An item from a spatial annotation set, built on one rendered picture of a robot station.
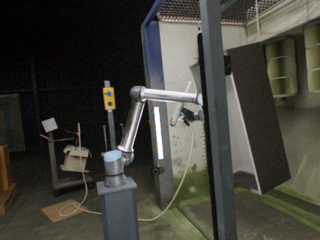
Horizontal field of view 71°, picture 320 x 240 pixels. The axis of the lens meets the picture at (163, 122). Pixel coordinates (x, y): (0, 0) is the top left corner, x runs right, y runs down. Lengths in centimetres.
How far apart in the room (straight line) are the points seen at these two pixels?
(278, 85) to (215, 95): 243
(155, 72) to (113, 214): 163
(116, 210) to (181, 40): 206
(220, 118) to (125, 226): 144
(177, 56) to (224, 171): 223
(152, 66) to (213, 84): 203
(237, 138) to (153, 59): 133
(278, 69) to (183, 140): 147
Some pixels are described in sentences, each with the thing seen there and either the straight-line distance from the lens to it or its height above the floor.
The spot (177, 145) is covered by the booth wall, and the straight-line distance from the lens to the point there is 280.
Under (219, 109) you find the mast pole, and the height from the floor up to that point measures 120.
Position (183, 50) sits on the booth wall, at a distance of 293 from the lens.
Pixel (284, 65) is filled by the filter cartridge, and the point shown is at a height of 163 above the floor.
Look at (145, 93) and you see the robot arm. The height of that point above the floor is 137.
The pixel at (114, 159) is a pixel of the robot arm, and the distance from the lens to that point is 189.
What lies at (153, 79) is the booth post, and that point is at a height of 160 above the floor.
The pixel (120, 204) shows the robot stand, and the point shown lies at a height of 51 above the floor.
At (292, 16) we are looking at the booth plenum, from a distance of 299.
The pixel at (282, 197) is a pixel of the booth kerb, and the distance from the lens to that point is 304.
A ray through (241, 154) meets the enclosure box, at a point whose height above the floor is 65.
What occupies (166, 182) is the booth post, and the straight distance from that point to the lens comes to 284.
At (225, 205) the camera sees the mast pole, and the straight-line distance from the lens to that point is 82.
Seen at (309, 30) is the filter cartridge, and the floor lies 190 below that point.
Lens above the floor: 122
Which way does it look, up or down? 3 degrees down
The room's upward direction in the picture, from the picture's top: 5 degrees counter-clockwise
